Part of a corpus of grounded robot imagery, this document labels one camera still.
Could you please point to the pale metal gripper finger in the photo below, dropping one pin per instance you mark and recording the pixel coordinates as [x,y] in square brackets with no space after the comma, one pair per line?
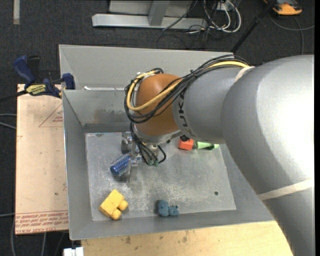
[126,142]
[132,170]

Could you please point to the blue studded cylinder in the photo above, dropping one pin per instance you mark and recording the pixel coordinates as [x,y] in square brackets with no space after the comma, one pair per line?
[120,165]

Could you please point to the orange block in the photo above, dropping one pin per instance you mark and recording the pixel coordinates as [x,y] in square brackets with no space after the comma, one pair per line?
[185,145]

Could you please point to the yellow toy building block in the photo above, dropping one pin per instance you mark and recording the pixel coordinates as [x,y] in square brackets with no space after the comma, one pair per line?
[112,203]

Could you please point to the blue-grey toy block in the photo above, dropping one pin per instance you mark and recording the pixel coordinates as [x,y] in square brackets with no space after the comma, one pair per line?
[163,208]

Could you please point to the grey metal bin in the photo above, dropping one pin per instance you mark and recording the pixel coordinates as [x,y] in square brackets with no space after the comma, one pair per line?
[190,180]

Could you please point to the light green tapered object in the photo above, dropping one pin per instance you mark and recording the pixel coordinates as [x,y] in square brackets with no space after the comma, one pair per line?
[204,145]

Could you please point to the brown cardboard board, red print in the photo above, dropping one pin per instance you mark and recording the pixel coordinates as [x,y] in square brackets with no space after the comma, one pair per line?
[40,162]

